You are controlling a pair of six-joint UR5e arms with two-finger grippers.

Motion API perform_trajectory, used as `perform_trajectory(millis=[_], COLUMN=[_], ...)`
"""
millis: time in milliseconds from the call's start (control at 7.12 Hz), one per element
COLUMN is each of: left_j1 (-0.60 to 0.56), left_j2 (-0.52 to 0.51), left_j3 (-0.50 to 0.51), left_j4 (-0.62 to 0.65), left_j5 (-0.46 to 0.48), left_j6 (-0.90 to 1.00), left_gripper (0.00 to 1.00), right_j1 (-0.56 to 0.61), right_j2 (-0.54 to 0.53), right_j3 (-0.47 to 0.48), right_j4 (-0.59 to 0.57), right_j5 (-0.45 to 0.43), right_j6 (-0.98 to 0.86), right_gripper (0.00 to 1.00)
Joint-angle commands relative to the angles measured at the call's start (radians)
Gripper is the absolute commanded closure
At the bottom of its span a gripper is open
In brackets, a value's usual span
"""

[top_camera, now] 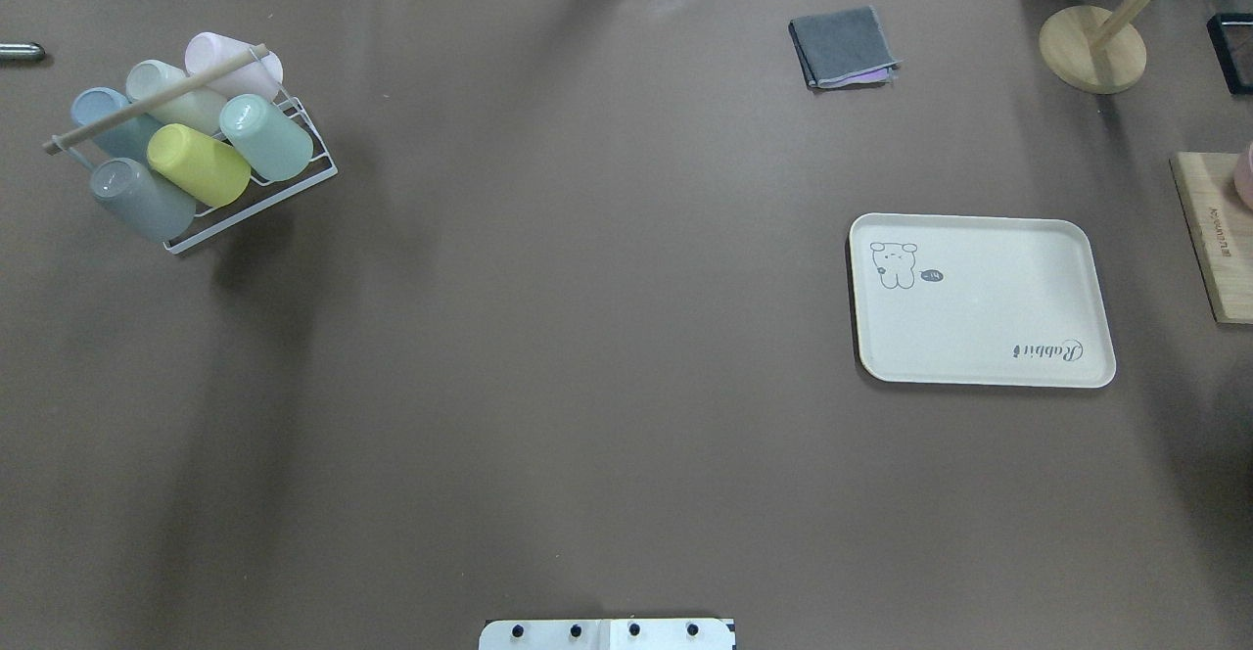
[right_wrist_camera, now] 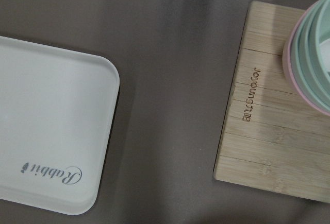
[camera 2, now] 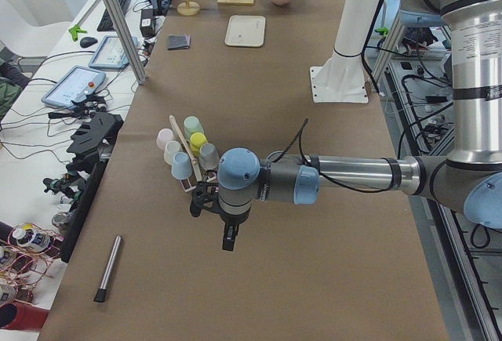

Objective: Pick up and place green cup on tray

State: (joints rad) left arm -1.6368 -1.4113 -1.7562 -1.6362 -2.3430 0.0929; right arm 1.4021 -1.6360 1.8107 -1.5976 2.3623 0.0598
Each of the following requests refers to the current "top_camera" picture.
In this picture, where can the folded grey cloth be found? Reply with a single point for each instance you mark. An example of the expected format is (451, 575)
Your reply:
(842, 48)

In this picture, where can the yellow plastic cup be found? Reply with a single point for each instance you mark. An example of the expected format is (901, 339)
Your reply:
(211, 171)

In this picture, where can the white wire cup rack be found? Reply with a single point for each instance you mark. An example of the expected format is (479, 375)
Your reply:
(107, 125)

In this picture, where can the cream white plastic cup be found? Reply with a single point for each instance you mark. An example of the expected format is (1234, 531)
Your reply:
(199, 109)

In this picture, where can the wooden cutting board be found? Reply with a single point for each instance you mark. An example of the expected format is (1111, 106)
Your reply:
(1220, 229)

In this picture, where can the green plastic cup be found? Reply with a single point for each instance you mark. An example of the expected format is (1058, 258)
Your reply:
(275, 146)

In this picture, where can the grey plastic cup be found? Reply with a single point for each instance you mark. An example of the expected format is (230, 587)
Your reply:
(154, 208)

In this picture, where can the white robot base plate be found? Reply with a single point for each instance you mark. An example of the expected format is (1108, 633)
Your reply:
(610, 633)

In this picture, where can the pink ceramic bowl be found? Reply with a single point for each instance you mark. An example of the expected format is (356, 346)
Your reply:
(1243, 176)

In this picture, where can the wooden mug tree stand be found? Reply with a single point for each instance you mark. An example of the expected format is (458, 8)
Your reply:
(1096, 51)

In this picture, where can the black tray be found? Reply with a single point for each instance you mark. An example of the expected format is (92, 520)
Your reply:
(1231, 38)

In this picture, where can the cream rabbit print tray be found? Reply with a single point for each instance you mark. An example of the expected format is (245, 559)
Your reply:
(1001, 301)

